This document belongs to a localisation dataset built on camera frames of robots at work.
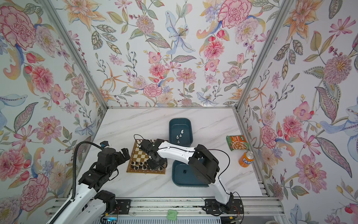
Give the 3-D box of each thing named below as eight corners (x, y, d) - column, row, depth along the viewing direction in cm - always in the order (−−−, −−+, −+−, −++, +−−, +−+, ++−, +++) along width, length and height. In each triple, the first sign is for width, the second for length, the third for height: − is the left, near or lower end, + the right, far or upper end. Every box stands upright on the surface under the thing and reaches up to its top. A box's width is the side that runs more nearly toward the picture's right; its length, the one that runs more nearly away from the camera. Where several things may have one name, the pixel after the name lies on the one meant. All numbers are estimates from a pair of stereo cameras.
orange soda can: (239, 168, 90) (246, 160, 81) (236, 159, 94) (243, 150, 85) (248, 168, 90) (256, 160, 81) (245, 159, 94) (252, 150, 85)
